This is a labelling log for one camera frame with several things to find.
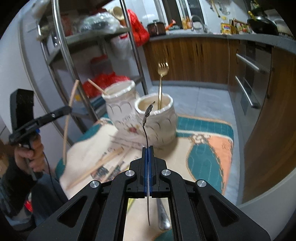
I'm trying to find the wooden chopstick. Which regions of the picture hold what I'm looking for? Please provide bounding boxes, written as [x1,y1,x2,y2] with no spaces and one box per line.
[66,147,124,190]
[62,79,80,166]
[87,79,108,95]

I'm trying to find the dark thin utensil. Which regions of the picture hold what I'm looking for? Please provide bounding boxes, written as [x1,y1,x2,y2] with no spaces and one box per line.
[142,102,155,225]

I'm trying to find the gold fork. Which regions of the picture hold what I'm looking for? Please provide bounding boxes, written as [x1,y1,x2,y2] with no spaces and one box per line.
[158,61,169,109]

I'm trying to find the wooden kitchen cabinets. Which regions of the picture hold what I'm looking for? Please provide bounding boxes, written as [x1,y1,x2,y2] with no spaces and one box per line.
[144,37,239,85]

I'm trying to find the left hand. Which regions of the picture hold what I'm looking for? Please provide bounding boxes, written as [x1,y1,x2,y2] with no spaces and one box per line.
[14,135,45,174]

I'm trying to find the silver spoon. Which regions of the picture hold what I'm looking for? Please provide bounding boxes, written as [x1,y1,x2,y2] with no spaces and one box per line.
[157,198,171,231]

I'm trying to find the printed horse table mat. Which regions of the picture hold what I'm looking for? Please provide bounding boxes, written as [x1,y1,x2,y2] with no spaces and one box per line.
[55,116,233,240]

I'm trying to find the wooden chopstick on mat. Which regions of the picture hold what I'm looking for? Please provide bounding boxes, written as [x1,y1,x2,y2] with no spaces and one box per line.
[66,147,124,190]

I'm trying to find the red plastic bag low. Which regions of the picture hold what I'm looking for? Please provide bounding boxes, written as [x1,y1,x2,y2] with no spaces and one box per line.
[82,72,130,98]

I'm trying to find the white ceramic chopstick jar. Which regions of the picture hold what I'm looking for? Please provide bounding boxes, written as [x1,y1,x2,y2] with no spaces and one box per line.
[102,80,138,135]

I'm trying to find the metal shelving rack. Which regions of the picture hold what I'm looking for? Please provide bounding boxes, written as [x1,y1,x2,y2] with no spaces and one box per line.
[36,0,149,135]

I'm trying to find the white floral cutlery jar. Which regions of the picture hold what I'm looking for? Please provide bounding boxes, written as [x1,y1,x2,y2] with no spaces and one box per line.
[134,93,178,147]

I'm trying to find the red plastic bag upper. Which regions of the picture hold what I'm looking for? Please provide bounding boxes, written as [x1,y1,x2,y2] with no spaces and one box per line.
[127,9,149,47]

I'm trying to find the dark rice cooker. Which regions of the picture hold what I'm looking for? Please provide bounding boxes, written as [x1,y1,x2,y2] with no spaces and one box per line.
[147,20,166,37]

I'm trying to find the built-in oven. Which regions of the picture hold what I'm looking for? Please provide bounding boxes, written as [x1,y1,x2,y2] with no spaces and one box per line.
[231,41,272,144]

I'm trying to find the yellow oil bottle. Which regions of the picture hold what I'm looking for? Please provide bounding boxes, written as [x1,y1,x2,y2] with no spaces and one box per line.
[220,20,232,35]

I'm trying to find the black wok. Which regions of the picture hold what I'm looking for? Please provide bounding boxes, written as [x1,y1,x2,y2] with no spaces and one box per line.
[247,11,279,36]

